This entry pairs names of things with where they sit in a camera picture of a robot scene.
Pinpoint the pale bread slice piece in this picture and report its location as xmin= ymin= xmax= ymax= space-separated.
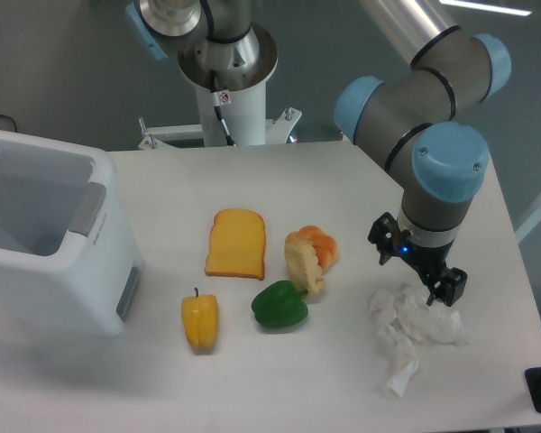
xmin=284 ymin=240 xmax=325 ymax=297

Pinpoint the white plastic bin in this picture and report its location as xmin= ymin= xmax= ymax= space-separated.
xmin=0 ymin=131 xmax=144 ymax=336

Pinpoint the yellow bell pepper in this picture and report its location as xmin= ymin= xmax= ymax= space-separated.
xmin=181 ymin=288 xmax=219 ymax=352

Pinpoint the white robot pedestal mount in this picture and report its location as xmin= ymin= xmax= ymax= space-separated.
xmin=139 ymin=78 xmax=302 ymax=150

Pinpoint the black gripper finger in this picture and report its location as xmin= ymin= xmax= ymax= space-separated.
xmin=367 ymin=212 xmax=401 ymax=265
xmin=426 ymin=266 xmax=468 ymax=307

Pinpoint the square toast bread slice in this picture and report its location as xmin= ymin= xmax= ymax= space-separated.
xmin=205 ymin=208 xmax=266 ymax=281

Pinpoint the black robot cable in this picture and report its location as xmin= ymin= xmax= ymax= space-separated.
xmin=208 ymin=69 xmax=238 ymax=147

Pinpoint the green bell pepper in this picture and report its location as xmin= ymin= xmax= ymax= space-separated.
xmin=251 ymin=280 xmax=308 ymax=328

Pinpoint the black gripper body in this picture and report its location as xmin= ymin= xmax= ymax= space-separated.
xmin=391 ymin=228 xmax=455 ymax=286

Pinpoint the round braided orange bun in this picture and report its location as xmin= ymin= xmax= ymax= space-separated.
xmin=285 ymin=226 xmax=339 ymax=273

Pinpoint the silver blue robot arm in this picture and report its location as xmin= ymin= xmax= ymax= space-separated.
xmin=127 ymin=1 xmax=511 ymax=306

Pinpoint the crumpled white paper towel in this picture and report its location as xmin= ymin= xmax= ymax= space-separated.
xmin=369 ymin=283 xmax=470 ymax=399

